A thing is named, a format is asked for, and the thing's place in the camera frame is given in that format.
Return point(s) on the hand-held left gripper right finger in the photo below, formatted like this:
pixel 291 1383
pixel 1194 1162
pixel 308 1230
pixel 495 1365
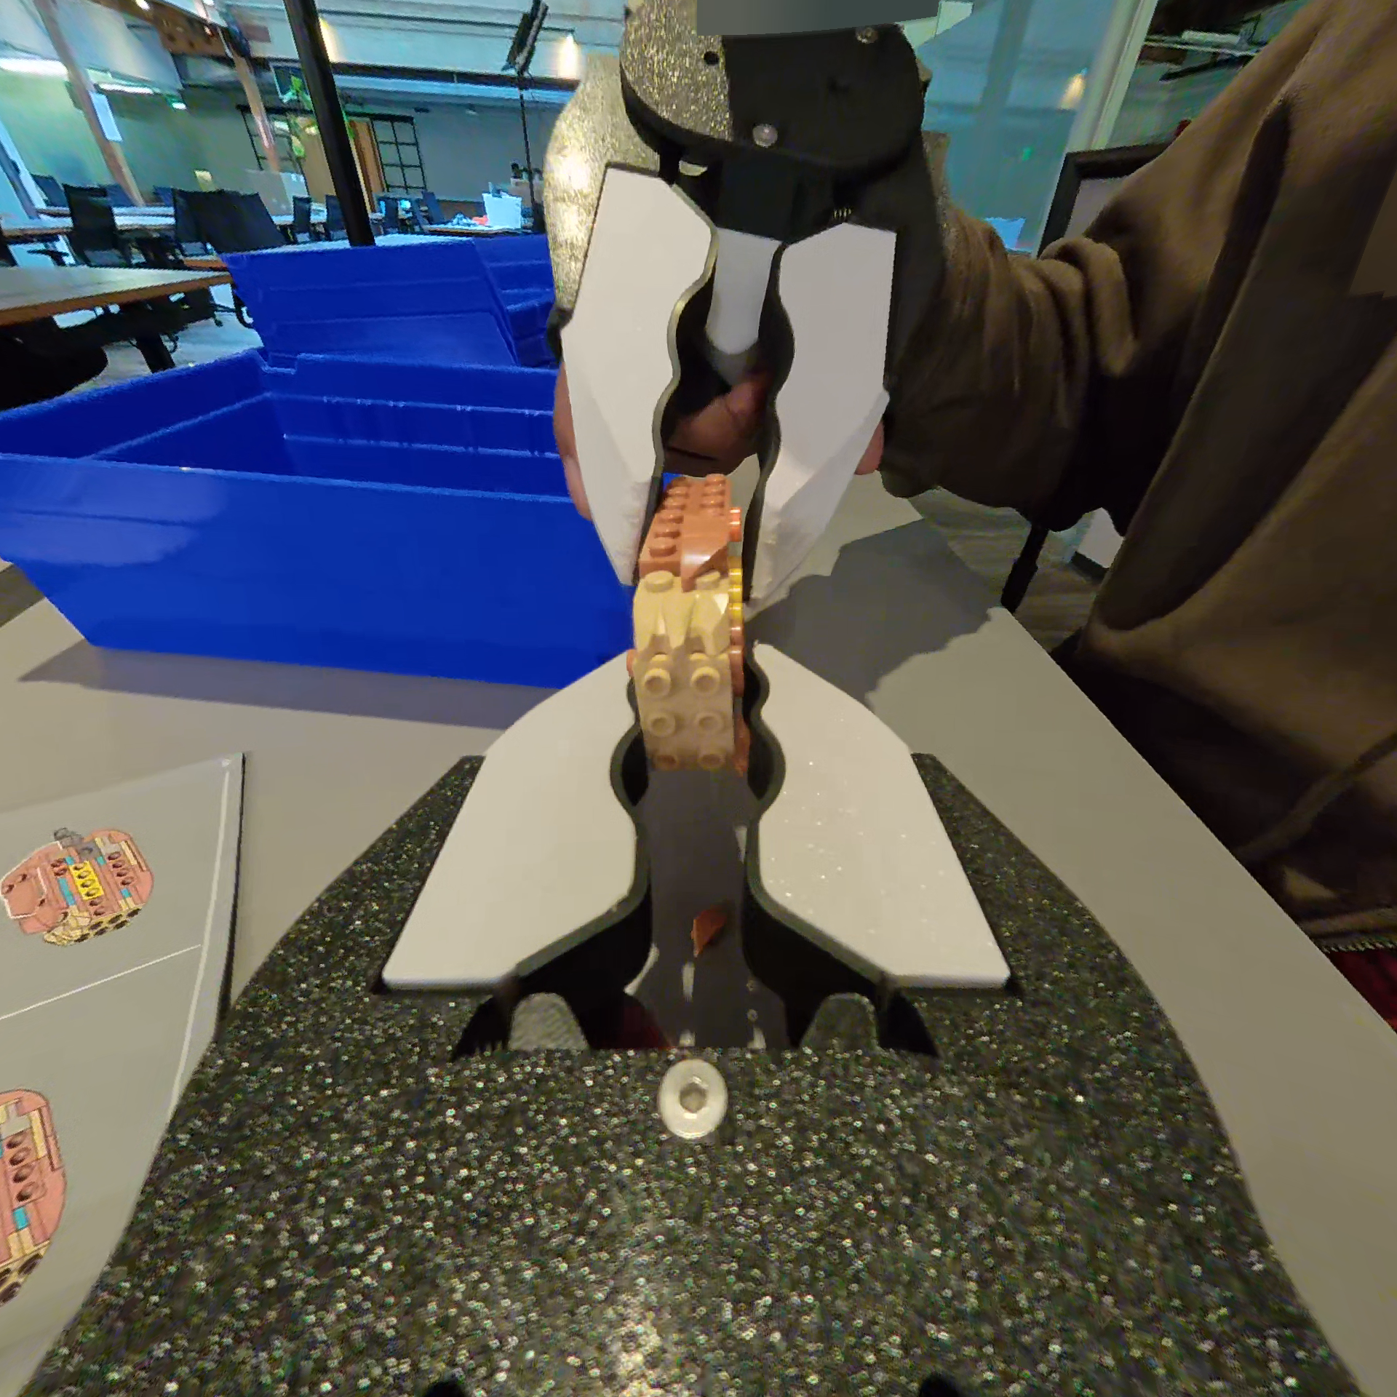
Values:
pixel 873 862

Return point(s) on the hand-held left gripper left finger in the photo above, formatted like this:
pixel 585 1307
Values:
pixel 512 853

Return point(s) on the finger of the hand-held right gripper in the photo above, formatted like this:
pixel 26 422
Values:
pixel 835 360
pixel 627 329

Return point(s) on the small brown toy brick piece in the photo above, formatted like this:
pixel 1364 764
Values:
pixel 708 929

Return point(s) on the brown toy brick model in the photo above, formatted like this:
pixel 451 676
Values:
pixel 682 656

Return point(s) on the blue plastic bin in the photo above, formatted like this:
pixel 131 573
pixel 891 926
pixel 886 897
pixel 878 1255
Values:
pixel 327 568

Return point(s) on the person's right forearm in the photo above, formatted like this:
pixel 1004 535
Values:
pixel 1036 360

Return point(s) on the grey desk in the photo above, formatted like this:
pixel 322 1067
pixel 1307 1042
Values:
pixel 1091 819

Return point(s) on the person's right hand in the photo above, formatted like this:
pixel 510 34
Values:
pixel 725 422

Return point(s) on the stacked blue plastic bins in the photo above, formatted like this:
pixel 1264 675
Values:
pixel 381 295

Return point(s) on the black framed board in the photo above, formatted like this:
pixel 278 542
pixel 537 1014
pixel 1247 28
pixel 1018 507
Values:
pixel 1074 164

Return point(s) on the black pillar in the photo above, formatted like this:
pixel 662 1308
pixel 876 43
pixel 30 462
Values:
pixel 327 132

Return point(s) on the grey instruction booklet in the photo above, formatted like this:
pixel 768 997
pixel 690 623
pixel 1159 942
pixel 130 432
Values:
pixel 131 982

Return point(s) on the wooden office table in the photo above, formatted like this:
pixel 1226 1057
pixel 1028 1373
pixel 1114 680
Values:
pixel 86 287

